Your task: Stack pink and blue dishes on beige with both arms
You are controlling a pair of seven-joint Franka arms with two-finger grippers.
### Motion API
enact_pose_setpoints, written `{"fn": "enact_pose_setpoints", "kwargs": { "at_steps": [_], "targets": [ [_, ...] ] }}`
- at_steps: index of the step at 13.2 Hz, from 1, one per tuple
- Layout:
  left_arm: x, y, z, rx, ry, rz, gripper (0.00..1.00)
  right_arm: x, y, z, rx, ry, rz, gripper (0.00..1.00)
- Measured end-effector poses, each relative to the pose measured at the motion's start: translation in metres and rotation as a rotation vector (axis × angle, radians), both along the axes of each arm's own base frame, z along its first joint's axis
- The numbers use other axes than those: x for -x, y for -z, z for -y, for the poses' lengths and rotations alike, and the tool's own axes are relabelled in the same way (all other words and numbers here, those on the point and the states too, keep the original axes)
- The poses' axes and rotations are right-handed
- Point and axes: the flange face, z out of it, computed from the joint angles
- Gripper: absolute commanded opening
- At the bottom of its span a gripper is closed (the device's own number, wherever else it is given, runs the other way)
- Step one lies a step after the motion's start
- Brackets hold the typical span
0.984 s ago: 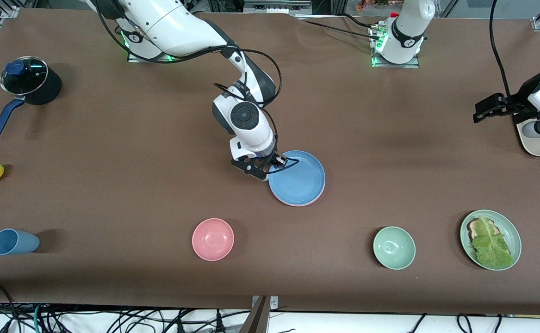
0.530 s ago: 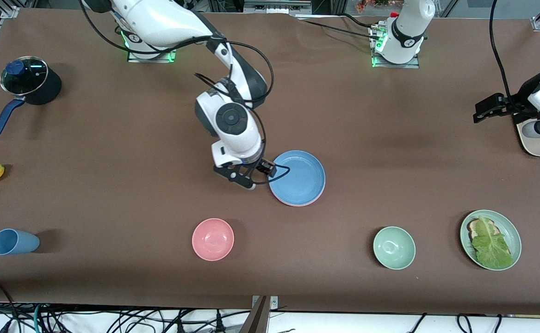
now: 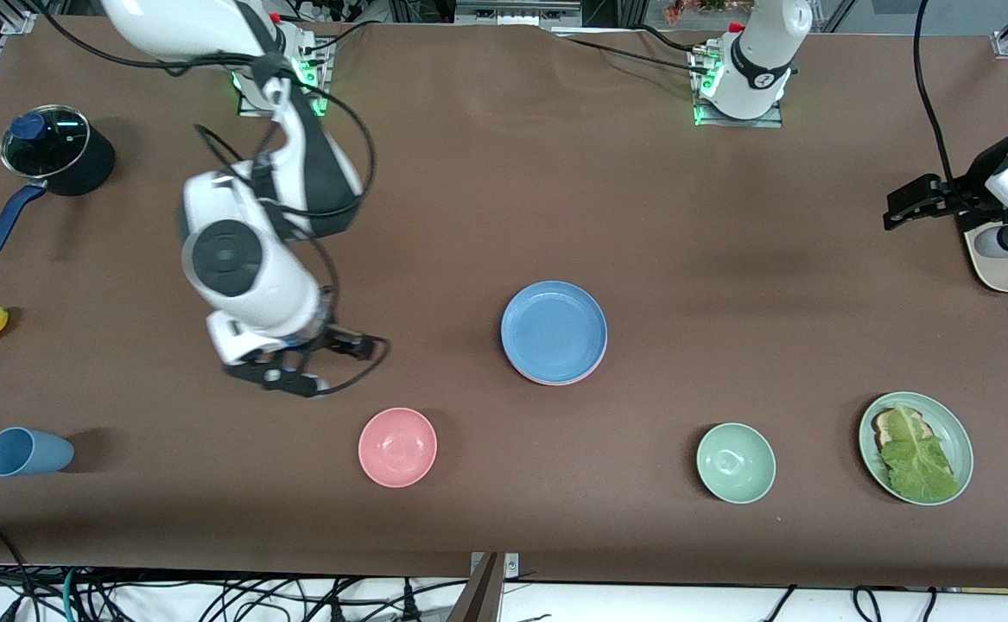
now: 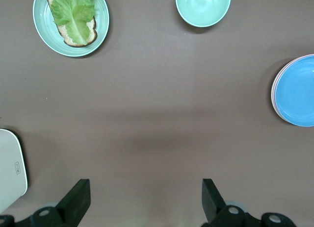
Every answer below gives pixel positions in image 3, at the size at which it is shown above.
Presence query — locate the blue plate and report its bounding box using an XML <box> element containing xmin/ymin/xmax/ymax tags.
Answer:
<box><xmin>501</xmin><ymin>281</ymin><xmax>608</xmax><ymax>383</ymax></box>

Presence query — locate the black right base cable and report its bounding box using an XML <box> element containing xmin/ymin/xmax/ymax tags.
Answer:
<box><xmin>301</xmin><ymin>19</ymin><xmax>384</xmax><ymax>58</ymax></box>

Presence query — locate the green plate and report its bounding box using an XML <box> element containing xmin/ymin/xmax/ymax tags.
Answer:
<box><xmin>858</xmin><ymin>391</ymin><xmax>974</xmax><ymax>507</ymax></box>

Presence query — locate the small green bowl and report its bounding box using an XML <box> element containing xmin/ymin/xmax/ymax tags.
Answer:
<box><xmin>696</xmin><ymin>422</ymin><xmax>777</xmax><ymax>505</ymax></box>

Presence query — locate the toast slice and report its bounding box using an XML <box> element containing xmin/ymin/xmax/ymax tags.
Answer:
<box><xmin>871</xmin><ymin>408</ymin><xmax>928</xmax><ymax>452</ymax></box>

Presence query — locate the green lettuce leaf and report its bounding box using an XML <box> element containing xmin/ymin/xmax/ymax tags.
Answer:
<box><xmin>879</xmin><ymin>404</ymin><xmax>960</xmax><ymax>504</ymax></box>

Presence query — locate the blue cup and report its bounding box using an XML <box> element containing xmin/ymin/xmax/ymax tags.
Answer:
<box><xmin>0</xmin><ymin>427</ymin><xmax>75</xmax><ymax>478</ymax></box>

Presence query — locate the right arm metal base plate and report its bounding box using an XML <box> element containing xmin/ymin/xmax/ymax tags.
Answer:
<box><xmin>236</xmin><ymin>39</ymin><xmax>332</xmax><ymax>118</ymax></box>

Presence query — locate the black pot with blue handle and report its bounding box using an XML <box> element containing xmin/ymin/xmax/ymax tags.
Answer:
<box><xmin>0</xmin><ymin>119</ymin><xmax>117</xmax><ymax>257</ymax></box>

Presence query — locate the black base cable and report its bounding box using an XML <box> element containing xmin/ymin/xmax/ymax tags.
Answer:
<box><xmin>555</xmin><ymin>24</ymin><xmax>713</xmax><ymax>80</ymax></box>
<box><xmin>301</xmin><ymin>19</ymin><xmax>384</xmax><ymax>58</ymax></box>

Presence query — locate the glass lid with blue knob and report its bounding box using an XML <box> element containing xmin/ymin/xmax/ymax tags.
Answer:
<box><xmin>0</xmin><ymin>105</ymin><xmax>91</xmax><ymax>179</ymax></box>

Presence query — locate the pink plate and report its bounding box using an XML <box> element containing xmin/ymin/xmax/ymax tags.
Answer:
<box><xmin>510</xmin><ymin>344</ymin><xmax>608</xmax><ymax>387</ymax></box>

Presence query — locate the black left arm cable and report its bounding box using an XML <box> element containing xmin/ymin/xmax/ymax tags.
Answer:
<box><xmin>913</xmin><ymin>0</ymin><xmax>962</xmax><ymax>189</ymax></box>

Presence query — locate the grey metal box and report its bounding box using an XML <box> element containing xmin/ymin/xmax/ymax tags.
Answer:
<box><xmin>454</xmin><ymin>0</ymin><xmax>584</xmax><ymax>29</ymax></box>

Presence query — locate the brown angled beam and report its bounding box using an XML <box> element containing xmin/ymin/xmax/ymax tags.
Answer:
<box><xmin>447</xmin><ymin>553</ymin><xmax>505</xmax><ymax>622</ymax></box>

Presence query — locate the black left base cable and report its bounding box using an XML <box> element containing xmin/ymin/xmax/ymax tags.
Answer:
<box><xmin>555</xmin><ymin>24</ymin><xmax>713</xmax><ymax>80</ymax></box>

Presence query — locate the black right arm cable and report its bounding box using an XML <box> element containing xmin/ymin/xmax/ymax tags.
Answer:
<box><xmin>33</xmin><ymin>0</ymin><xmax>393</xmax><ymax>399</ymax></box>

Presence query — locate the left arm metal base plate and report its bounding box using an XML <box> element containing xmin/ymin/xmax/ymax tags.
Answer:
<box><xmin>691</xmin><ymin>48</ymin><xmax>784</xmax><ymax>130</ymax></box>

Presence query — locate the small pink bowl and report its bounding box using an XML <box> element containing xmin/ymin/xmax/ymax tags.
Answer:
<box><xmin>358</xmin><ymin>407</ymin><xmax>438</xmax><ymax>489</ymax></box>

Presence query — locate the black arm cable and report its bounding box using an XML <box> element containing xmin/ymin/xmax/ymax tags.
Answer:
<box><xmin>33</xmin><ymin>0</ymin><xmax>393</xmax><ymax>399</ymax></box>
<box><xmin>913</xmin><ymin>0</ymin><xmax>962</xmax><ymax>189</ymax></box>

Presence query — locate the metal table bracket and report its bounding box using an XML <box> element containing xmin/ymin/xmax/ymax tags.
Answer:
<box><xmin>469</xmin><ymin>551</ymin><xmax>521</xmax><ymax>580</ymax></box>

